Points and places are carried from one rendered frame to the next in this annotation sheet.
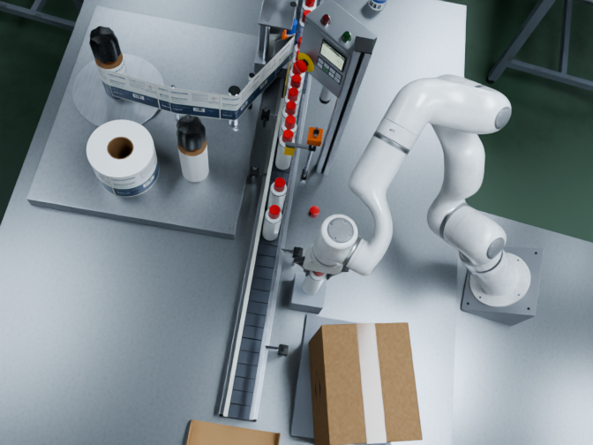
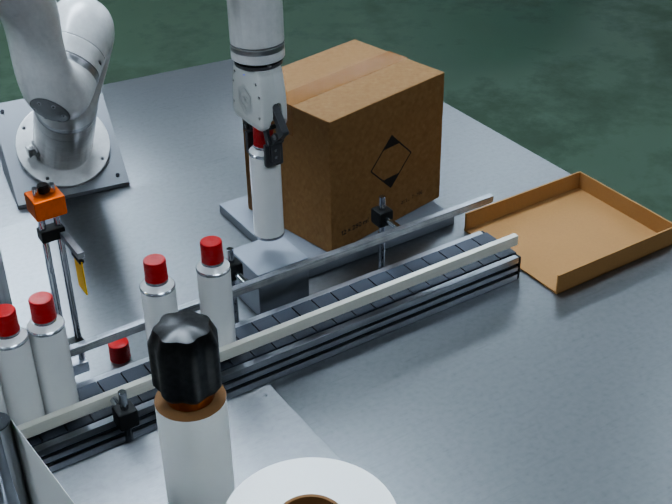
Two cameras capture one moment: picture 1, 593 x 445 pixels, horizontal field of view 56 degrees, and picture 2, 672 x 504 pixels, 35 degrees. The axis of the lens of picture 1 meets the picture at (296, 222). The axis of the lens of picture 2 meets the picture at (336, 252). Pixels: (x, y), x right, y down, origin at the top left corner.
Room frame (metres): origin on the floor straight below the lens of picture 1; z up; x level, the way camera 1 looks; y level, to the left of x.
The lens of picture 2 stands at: (1.04, 1.36, 1.92)
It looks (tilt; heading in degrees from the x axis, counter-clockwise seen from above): 33 degrees down; 245
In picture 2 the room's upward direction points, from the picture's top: 1 degrees counter-clockwise
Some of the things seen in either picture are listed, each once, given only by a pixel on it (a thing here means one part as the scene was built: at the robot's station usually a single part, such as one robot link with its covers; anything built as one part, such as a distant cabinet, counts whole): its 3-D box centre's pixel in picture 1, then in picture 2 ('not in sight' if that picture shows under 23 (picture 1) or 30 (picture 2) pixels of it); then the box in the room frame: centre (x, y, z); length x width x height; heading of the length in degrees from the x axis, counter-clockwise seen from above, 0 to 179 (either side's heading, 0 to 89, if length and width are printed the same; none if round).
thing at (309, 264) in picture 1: (325, 259); (260, 87); (0.49, -0.10, 1.23); 0.10 x 0.07 x 0.11; 97
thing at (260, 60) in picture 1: (276, 37); not in sight; (1.30, 0.25, 1.01); 0.14 x 0.13 x 0.26; 7
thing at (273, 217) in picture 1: (272, 222); (216, 297); (0.64, 0.07, 0.98); 0.05 x 0.05 x 0.20
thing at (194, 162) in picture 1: (192, 149); (193, 420); (0.78, 0.37, 1.03); 0.09 x 0.09 x 0.30
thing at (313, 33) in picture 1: (334, 50); not in sight; (1.01, 0.04, 1.38); 0.17 x 0.10 x 0.19; 62
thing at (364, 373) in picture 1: (359, 386); (343, 142); (0.25, -0.30, 0.99); 0.30 x 0.24 x 0.27; 19
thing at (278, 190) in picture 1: (277, 196); (161, 316); (0.73, 0.08, 0.98); 0.05 x 0.05 x 0.20
